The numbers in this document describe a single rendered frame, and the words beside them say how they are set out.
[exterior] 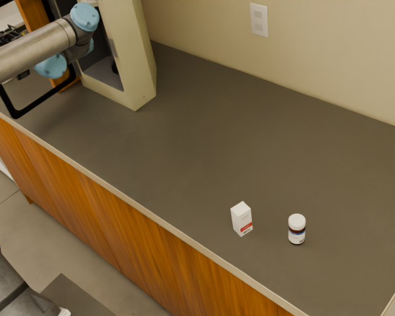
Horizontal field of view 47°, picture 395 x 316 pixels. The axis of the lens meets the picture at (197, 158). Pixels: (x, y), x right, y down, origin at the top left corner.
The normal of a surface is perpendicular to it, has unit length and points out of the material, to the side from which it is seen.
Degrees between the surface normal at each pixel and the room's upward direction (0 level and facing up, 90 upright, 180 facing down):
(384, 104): 90
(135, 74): 90
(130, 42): 90
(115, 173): 0
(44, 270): 0
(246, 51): 90
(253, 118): 0
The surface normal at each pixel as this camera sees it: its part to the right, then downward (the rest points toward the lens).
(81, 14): 0.45, -0.29
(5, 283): 0.66, -0.48
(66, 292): -0.14, -0.72
